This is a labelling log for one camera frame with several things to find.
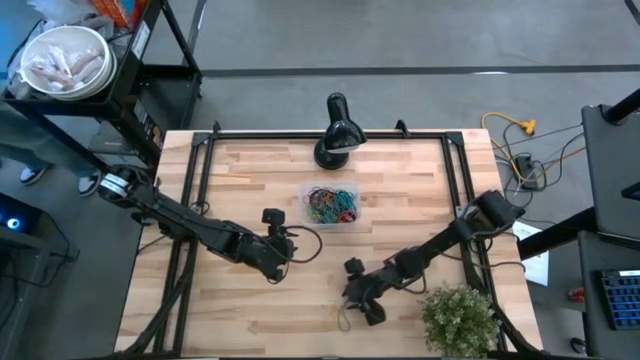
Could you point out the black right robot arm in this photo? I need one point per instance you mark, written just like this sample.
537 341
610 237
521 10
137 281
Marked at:
440 245

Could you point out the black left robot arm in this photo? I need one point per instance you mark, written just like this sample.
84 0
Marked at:
180 220

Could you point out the clear plastic bag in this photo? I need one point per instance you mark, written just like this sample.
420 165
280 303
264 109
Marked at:
60 10

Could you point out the computer tower with blue light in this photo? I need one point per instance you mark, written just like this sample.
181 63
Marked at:
15 222

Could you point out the red can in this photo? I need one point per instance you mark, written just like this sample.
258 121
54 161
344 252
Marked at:
576 295

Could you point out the black side desk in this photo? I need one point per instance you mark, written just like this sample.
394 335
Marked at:
590 320

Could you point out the green artificial plant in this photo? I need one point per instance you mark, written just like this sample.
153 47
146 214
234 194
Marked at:
457 320

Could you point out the grey side table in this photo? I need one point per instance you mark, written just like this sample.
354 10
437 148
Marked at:
615 165

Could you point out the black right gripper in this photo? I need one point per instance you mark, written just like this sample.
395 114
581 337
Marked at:
372 290

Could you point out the black keyboard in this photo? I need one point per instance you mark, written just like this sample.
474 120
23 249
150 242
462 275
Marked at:
622 300

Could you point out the person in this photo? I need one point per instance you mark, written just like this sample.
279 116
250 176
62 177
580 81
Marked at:
31 175

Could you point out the black pole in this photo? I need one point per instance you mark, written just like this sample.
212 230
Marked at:
622 107

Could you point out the orange cardboard box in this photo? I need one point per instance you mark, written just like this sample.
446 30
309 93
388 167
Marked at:
117 12

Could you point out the red rubber band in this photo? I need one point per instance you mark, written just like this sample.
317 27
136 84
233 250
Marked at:
346 217

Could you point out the black desk lamp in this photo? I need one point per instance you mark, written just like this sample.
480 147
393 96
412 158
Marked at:
340 135

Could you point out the wrapped food packets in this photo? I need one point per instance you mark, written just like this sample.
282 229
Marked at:
60 70

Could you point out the yellow rubber band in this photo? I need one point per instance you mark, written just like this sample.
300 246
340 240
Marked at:
340 322

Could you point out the clear plastic bin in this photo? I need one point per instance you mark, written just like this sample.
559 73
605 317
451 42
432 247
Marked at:
355 187

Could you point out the black utility cart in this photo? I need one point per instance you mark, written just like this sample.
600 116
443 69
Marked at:
120 107

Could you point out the white paper sheet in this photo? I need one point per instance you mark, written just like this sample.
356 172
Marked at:
537 267

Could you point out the black floor stand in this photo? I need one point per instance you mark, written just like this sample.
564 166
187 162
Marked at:
30 250

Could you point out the black power strip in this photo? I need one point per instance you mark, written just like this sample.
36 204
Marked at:
526 172

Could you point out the white bowl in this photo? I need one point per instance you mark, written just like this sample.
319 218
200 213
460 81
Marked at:
70 35

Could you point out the blue rubber band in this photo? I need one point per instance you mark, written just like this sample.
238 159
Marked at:
345 200

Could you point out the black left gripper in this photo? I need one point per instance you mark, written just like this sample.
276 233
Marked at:
270 247

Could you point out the small green rubber band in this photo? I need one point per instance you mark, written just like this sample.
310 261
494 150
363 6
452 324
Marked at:
315 215

